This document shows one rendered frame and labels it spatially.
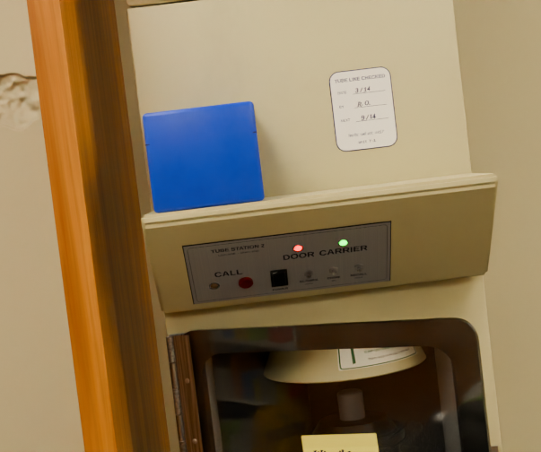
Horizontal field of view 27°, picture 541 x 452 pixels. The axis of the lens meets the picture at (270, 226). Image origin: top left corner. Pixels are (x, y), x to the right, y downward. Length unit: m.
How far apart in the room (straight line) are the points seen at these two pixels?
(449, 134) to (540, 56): 0.49
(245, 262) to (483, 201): 0.22
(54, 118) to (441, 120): 0.38
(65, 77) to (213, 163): 0.16
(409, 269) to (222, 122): 0.23
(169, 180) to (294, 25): 0.22
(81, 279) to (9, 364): 0.58
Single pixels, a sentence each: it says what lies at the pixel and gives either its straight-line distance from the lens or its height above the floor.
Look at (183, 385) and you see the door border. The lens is 1.12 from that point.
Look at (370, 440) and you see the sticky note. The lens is 1.04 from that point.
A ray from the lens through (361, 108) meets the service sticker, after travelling 1.12.
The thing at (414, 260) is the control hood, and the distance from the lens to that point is 1.08.
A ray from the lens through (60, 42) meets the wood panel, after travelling 1.04.
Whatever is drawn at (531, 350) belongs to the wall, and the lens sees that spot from 1.61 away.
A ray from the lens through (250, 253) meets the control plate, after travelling 1.04.
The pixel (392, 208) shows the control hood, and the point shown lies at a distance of 1.02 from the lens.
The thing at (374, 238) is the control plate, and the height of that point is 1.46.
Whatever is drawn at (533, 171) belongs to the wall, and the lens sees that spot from 1.59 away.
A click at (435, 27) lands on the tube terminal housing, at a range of 1.14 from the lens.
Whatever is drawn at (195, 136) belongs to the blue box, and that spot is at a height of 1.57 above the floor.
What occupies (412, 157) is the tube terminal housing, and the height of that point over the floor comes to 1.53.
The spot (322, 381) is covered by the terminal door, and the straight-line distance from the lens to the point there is 1.05.
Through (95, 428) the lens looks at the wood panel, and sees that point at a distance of 1.06.
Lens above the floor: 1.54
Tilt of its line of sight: 3 degrees down
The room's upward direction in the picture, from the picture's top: 7 degrees counter-clockwise
